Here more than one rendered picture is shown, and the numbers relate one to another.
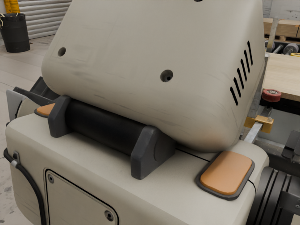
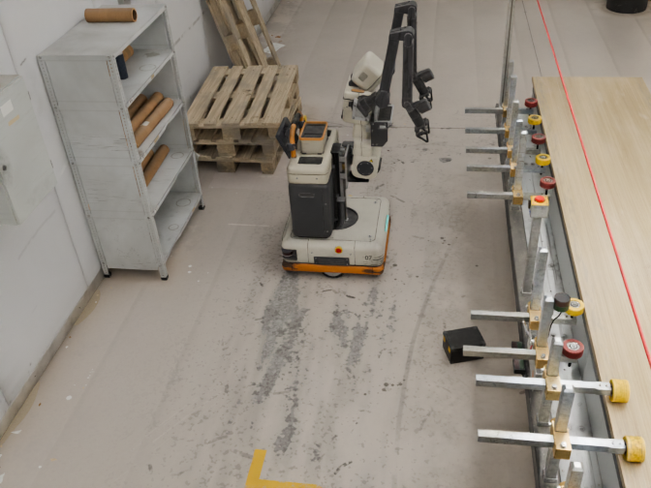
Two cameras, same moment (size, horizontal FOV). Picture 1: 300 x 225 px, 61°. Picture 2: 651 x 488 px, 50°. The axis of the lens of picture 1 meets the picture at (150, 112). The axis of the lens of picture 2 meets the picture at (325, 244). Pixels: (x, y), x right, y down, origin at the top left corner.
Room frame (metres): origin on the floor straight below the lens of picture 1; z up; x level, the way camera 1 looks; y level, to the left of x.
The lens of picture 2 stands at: (-1.55, -3.37, 2.86)
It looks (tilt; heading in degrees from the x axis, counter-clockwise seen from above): 36 degrees down; 66
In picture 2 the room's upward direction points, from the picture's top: 4 degrees counter-clockwise
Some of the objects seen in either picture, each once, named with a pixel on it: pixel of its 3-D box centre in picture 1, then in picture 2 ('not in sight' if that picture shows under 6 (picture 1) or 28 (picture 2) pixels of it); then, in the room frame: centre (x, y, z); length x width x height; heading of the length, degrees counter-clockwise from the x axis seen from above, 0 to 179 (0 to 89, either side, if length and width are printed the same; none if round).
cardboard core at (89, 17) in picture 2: not in sight; (110, 15); (-0.92, 1.01, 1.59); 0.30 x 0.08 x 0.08; 145
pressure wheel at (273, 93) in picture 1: (269, 102); (538, 144); (1.10, -0.57, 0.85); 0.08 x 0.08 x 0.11
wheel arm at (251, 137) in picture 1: (256, 128); (503, 150); (0.93, -0.46, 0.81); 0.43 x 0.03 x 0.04; 145
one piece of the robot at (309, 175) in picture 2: not in sight; (320, 177); (0.02, 0.18, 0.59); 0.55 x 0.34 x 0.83; 55
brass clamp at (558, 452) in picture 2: not in sight; (560, 438); (-0.29, -2.33, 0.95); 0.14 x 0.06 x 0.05; 55
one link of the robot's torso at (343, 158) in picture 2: not in sight; (360, 161); (0.26, 0.08, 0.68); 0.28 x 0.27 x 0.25; 55
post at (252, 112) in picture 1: (253, 107); (511, 137); (1.00, -0.46, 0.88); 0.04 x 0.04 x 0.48; 55
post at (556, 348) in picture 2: not in sight; (548, 386); (-0.14, -2.10, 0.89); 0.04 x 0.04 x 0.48; 55
